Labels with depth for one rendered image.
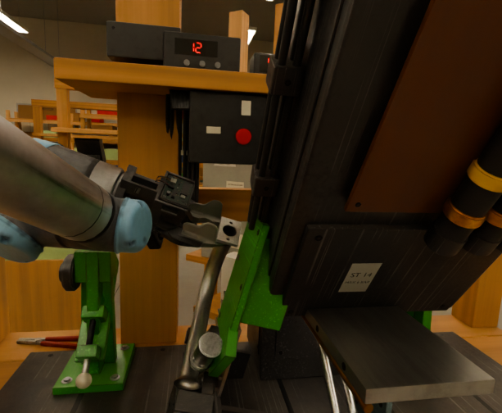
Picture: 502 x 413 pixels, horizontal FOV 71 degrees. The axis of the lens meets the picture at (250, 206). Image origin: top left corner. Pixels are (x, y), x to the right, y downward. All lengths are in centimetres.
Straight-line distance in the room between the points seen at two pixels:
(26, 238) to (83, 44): 1067
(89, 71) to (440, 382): 75
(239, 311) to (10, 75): 1120
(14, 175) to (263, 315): 39
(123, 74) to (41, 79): 1053
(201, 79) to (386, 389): 61
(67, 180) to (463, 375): 49
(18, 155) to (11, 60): 1127
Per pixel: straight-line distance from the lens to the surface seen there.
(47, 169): 38
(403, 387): 46
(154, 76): 76
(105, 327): 82
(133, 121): 88
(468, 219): 46
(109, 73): 78
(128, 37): 84
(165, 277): 92
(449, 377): 50
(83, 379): 78
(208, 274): 72
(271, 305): 57
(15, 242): 55
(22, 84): 1143
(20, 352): 106
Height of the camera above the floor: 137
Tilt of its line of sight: 9 degrees down
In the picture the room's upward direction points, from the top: 2 degrees clockwise
